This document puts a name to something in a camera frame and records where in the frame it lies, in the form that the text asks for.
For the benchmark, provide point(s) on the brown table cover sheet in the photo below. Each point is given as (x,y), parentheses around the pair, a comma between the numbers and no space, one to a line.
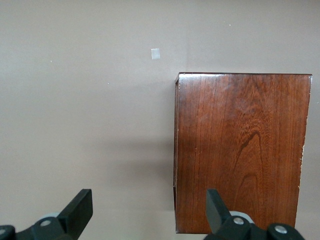
(75,100)

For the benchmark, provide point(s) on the dark brown wooden cabinet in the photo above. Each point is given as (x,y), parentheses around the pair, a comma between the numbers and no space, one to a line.
(237,150)

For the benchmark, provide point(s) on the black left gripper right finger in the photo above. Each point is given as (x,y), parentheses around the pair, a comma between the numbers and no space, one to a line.
(215,212)

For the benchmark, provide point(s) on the small grey tape patch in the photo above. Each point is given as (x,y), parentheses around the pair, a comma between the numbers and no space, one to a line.
(155,53)

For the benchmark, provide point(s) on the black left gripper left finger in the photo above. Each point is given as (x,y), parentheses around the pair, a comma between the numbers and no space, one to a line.
(75,215)

